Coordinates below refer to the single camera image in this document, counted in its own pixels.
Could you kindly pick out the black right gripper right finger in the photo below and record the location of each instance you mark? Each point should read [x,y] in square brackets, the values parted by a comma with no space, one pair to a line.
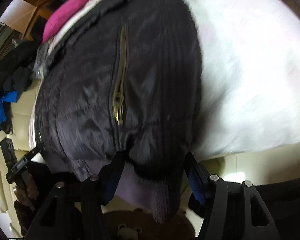
[229,210]

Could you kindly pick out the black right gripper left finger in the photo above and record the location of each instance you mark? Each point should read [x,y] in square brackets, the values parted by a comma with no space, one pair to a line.
[73,211]

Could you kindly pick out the black quilted jacket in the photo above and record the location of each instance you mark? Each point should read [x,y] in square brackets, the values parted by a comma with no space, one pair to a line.
[124,77]

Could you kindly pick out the dark clothes pile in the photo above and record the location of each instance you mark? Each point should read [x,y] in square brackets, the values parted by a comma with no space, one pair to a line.
[16,67]

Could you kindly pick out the left hand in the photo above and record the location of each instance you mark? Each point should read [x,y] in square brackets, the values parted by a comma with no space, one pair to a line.
[27,189]

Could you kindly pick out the blue garment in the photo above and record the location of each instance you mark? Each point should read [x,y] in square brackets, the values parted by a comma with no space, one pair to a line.
[6,112]

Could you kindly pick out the grey folded garment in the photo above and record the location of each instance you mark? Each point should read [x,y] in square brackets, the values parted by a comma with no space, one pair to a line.
[39,67]

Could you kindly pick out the wooden chair with beige seat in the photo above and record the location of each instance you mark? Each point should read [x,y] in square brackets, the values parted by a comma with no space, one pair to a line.
[29,17]

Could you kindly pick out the magenta pillow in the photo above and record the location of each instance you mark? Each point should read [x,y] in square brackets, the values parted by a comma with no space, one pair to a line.
[61,16]

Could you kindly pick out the pale pink bed blanket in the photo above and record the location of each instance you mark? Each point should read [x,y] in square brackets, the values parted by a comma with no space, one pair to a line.
[250,78]

